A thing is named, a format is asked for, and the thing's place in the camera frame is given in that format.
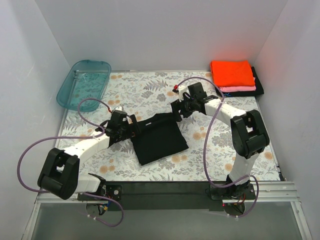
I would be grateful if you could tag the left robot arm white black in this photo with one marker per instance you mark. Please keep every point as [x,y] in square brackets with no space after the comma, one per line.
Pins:
[60,174]

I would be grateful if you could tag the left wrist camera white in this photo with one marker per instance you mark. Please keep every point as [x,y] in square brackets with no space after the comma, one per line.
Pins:
[120,108]

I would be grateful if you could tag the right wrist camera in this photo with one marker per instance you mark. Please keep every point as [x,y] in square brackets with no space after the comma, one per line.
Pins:
[179,89]

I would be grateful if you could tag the orange folded t-shirt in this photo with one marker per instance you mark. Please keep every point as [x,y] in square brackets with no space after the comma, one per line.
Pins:
[232,73]

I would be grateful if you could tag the floral patterned table mat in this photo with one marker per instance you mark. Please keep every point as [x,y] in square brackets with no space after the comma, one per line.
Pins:
[210,154]

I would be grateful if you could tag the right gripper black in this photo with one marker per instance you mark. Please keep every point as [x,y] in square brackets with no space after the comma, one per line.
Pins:
[178,108]

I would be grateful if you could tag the black folded t-shirt with logo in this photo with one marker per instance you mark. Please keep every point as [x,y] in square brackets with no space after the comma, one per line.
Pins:
[257,92]

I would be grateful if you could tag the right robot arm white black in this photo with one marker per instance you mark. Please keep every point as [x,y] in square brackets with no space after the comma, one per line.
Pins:
[248,132]

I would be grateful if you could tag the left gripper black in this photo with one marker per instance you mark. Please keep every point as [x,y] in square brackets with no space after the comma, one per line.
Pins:
[131,125]

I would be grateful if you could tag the aluminium frame rail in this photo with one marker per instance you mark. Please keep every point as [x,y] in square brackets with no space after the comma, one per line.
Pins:
[269,191]

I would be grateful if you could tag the pink folded t-shirt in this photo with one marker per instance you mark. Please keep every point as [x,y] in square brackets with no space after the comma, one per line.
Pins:
[236,88]

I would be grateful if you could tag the teal transparent plastic bin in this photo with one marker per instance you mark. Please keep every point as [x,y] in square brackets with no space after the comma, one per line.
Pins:
[87,79]

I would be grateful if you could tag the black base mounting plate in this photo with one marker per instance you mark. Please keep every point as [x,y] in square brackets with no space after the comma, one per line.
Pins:
[163,195]

